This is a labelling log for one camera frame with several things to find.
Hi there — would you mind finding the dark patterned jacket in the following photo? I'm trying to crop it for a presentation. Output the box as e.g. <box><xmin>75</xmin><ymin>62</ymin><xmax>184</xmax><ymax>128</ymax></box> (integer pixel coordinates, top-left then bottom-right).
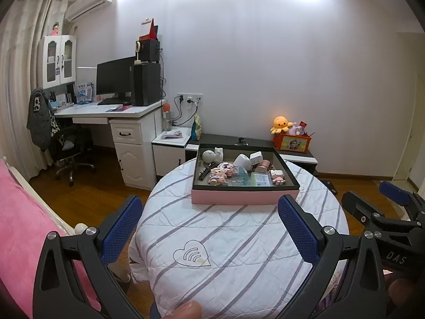
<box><xmin>27</xmin><ymin>88</ymin><xmax>60</xmax><ymax>152</ymax></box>

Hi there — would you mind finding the pink white block cat figure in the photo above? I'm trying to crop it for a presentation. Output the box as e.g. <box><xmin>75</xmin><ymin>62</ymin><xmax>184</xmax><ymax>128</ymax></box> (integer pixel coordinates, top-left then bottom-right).
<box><xmin>270</xmin><ymin>169</ymin><xmax>286</xmax><ymax>186</ymax></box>

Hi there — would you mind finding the printed card packet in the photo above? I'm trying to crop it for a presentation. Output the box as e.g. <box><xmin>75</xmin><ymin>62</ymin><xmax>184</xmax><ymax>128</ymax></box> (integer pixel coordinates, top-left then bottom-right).
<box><xmin>251</xmin><ymin>173</ymin><xmax>271</xmax><ymax>187</ymax></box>

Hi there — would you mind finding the orange printed storage box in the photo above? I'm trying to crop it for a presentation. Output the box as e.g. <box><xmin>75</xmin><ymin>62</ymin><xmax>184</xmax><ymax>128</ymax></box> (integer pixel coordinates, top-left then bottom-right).
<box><xmin>273</xmin><ymin>132</ymin><xmax>312</xmax><ymax>153</ymax></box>

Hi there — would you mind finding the blue white box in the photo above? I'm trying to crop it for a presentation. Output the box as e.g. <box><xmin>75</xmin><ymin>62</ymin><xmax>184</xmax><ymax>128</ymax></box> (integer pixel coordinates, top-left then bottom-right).
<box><xmin>76</xmin><ymin>82</ymin><xmax>94</xmax><ymax>104</ymax></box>

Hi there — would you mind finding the person's right hand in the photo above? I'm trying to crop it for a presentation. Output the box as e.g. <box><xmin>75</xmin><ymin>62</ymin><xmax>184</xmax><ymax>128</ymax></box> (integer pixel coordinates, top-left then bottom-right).
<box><xmin>383</xmin><ymin>270</ymin><xmax>425</xmax><ymax>308</ymax></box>

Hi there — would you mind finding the black cable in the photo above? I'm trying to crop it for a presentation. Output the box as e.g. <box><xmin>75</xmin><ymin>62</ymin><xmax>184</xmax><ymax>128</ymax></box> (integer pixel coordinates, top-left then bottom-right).
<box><xmin>171</xmin><ymin>98</ymin><xmax>196</xmax><ymax>128</ymax></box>

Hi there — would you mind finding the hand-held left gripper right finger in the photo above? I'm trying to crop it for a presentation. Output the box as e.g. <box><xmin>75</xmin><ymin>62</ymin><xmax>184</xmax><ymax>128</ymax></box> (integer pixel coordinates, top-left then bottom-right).
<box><xmin>277</xmin><ymin>194</ymin><xmax>389</xmax><ymax>319</ymax></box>

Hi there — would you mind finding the black office chair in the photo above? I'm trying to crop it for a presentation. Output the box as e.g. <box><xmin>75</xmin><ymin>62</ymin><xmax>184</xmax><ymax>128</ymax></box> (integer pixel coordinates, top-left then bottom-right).
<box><xmin>50</xmin><ymin>124</ymin><xmax>97</xmax><ymax>187</ymax></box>

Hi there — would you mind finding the black computer monitor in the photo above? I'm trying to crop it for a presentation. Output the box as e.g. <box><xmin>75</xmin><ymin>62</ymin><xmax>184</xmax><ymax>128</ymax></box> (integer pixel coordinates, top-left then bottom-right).
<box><xmin>96</xmin><ymin>56</ymin><xmax>136</xmax><ymax>102</ymax></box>

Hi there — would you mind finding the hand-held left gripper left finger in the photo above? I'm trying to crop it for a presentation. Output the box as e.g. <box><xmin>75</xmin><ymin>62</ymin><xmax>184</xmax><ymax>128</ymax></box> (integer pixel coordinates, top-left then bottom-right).
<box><xmin>32</xmin><ymin>194</ymin><xmax>144</xmax><ymax>319</ymax></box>

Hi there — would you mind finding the white desk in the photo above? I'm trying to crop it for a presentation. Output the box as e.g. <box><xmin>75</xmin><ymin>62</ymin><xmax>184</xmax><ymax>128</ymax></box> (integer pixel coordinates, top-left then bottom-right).
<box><xmin>53</xmin><ymin>98</ymin><xmax>167</xmax><ymax>190</ymax></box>

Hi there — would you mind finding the person's foot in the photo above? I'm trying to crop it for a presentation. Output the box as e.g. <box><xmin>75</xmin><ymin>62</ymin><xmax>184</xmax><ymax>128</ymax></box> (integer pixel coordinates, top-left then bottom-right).
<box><xmin>108</xmin><ymin>262</ymin><xmax>131</xmax><ymax>284</ymax></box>

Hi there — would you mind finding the pink box with black inside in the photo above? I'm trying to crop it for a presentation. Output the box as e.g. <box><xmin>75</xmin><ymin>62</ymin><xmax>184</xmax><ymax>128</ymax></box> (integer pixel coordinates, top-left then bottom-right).
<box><xmin>191</xmin><ymin>143</ymin><xmax>301</xmax><ymax>205</ymax></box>

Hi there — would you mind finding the small black speaker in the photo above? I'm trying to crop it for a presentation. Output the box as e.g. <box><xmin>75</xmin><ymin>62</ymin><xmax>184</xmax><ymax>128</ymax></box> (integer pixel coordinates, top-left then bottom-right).
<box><xmin>138</xmin><ymin>39</ymin><xmax>160</xmax><ymax>64</ymax></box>

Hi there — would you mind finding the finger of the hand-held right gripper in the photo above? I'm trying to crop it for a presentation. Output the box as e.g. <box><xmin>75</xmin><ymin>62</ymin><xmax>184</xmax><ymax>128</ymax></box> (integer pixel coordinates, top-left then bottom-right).
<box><xmin>341</xmin><ymin>191</ymin><xmax>420</xmax><ymax>240</ymax></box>
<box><xmin>379</xmin><ymin>181</ymin><xmax>425</xmax><ymax>223</ymax></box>

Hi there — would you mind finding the pink doll figurine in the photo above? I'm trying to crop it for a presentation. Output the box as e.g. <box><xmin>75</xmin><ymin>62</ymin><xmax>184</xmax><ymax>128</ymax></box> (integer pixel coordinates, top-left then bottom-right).
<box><xmin>209</xmin><ymin>166</ymin><xmax>233</xmax><ymax>185</ymax></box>

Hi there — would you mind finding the orange capped bottle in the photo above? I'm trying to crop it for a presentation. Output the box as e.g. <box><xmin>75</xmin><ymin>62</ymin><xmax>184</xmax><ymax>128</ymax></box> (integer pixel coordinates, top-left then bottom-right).
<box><xmin>161</xmin><ymin>102</ymin><xmax>172</xmax><ymax>131</ymax></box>

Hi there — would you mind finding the beige curtain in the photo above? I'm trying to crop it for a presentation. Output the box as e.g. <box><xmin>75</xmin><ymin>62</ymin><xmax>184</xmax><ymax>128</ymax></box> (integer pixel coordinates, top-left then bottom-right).
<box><xmin>0</xmin><ymin>0</ymin><xmax>72</xmax><ymax>180</ymax></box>

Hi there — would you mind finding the white bed frame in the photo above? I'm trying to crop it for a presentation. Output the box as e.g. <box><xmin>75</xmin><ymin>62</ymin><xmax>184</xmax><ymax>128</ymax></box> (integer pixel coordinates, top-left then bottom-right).
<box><xmin>2</xmin><ymin>156</ymin><xmax>88</xmax><ymax>236</ymax></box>

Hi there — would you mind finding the large black speaker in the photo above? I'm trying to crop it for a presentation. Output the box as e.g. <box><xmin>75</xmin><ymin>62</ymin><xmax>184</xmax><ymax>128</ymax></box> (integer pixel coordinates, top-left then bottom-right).
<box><xmin>133</xmin><ymin>63</ymin><xmax>162</xmax><ymax>106</ymax></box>

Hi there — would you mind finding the white door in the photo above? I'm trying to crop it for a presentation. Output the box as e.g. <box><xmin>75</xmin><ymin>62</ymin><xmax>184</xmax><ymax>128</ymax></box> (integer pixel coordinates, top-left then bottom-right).
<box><xmin>393</xmin><ymin>30</ymin><xmax>425</xmax><ymax>190</ymax></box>

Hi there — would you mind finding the clear container with teal lid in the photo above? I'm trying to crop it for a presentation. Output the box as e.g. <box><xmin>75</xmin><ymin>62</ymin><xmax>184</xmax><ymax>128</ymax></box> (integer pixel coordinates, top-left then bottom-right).
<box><xmin>232</xmin><ymin>168</ymin><xmax>249</xmax><ymax>185</ymax></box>

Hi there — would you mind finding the white low cabinet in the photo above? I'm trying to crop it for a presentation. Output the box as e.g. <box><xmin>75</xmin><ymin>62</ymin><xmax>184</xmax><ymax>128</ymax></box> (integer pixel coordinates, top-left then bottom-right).
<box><xmin>152</xmin><ymin>128</ymin><xmax>193</xmax><ymax>177</ymax></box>

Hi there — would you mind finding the red box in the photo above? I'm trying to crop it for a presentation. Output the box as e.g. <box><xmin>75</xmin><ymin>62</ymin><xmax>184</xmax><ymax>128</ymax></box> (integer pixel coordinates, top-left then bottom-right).
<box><xmin>139</xmin><ymin>18</ymin><xmax>159</xmax><ymax>41</ymax></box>

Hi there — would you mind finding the round table with striped cloth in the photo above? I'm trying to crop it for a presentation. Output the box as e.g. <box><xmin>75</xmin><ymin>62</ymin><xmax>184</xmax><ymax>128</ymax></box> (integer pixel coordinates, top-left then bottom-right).
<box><xmin>128</xmin><ymin>158</ymin><xmax>351</xmax><ymax>319</ymax></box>

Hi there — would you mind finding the blue yellow snack bag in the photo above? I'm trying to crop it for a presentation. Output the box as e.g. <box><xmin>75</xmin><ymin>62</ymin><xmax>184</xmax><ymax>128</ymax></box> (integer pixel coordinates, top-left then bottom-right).
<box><xmin>190</xmin><ymin>114</ymin><xmax>203</xmax><ymax>141</ymax></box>

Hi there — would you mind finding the white air conditioner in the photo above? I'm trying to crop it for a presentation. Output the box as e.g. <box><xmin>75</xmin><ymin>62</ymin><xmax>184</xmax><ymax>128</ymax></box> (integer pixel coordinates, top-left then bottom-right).
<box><xmin>65</xmin><ymin>0</ymin><xmax>119</xmax><ymax>22</ymax></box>

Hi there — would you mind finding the white wall socket strip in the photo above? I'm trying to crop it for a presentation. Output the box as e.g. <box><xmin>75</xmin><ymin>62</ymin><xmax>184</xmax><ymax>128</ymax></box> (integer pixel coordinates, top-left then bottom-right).
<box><xmin>177</xmin><ymin>93</ymin><xmax>203</xmax><ymax>105</ymax></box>

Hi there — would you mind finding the person's knee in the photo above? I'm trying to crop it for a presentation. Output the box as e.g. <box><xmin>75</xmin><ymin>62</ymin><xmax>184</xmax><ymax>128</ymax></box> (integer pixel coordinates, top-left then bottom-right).
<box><xmin>174</xmin><ymin>301</ymin><xmax>202</xmax><ymax>319</ymax></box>

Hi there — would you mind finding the white plug adapter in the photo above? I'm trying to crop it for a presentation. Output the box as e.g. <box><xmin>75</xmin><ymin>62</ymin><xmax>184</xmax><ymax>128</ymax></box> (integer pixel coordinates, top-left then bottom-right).
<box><xmin>233</xmin><ymin>154</ymin><xmax>251</xmax><ymax>170</ymax></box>

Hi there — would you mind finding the pink fleece blanket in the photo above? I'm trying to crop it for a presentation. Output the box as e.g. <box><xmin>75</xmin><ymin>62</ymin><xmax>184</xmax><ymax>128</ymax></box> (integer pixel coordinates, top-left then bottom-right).
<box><xmin>0</xmin><ymin>159</ymin><xmax>102</xmax><ymax>313</ymax></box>

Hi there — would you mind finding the orange octopus plush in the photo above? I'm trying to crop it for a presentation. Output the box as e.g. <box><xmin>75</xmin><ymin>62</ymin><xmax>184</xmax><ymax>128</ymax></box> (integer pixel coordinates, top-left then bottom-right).
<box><xmin>270</xmin><ymin>116</ymin><xmax>294</xmax><ymax>136</ymax></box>

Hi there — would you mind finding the white rabbit figurine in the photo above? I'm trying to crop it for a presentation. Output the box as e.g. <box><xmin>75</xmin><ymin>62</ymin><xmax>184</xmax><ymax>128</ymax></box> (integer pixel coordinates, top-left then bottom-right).
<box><xmin>203</xmin><ymin>147</ymin><xmax>224</xmax><ymax>164</ymax></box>

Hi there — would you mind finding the white glass-door cabinet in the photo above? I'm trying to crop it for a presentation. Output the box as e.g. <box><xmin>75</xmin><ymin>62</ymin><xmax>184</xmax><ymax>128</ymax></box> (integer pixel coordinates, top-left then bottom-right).
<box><xmin>37</xmin><ymin>35</ymin><xmax>78</xmax><ymax>90</ymax></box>

